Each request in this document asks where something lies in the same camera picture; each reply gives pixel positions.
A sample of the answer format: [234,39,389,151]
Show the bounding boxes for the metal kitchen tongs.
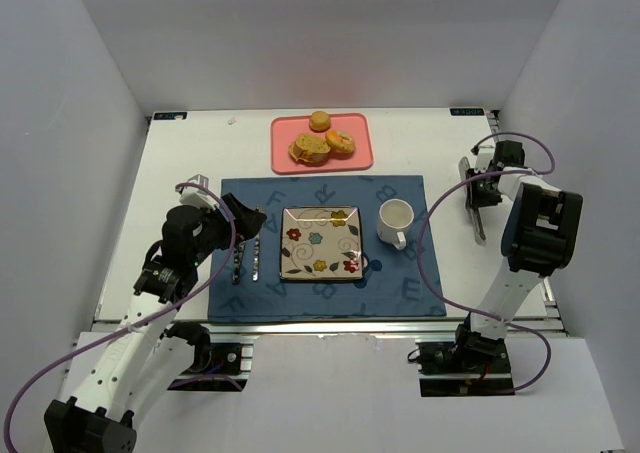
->
[458,156,486,245]

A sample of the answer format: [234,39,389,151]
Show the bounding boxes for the orange glazed bagel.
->
[325,129,356,158]

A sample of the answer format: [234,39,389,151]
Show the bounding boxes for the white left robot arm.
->
[44,183,266,452]

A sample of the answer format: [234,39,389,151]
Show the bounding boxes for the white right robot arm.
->
[452,140,584,367]

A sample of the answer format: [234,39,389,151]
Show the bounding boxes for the seeded bread sandwich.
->
[289,133,331,165]

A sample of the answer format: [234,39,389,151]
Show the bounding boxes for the silver fork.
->
[231,242,245,285]

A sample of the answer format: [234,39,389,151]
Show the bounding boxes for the silver table knife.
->
[231,241,247,285]

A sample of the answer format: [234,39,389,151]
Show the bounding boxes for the silver spoon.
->
[252,231,261,282]

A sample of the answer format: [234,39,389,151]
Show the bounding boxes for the square floral ceramic plate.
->
[280,206,364,282]

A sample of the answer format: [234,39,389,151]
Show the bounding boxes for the blue letter-print placemat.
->
[208,175,446,324]

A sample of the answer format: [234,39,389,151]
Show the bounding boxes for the white ceramic mug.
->
[377,199,414,251]

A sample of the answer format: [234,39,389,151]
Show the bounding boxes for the pink plastic tray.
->
[270,113,374,175]

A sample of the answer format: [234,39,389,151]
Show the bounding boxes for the small round bun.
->
[309,110,331,132]

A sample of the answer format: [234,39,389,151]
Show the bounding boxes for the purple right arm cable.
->
[415,131,558,395]

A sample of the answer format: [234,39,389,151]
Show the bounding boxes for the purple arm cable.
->
[3,182,246,447]
[415,131,558,395]

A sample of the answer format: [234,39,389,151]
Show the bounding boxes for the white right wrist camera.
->
[471,143,495,173]

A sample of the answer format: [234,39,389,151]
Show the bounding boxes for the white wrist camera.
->
[175,174,217,209]
[471,143,495,173]

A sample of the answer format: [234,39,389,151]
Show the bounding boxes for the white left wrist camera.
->
[175,174,217,209]

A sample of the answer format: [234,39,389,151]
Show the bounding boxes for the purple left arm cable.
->
[3,182,246,447]

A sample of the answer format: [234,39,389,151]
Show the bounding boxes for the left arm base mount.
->
[168,342,253,392]

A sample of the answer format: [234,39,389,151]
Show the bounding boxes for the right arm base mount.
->
[407,341,515,398]

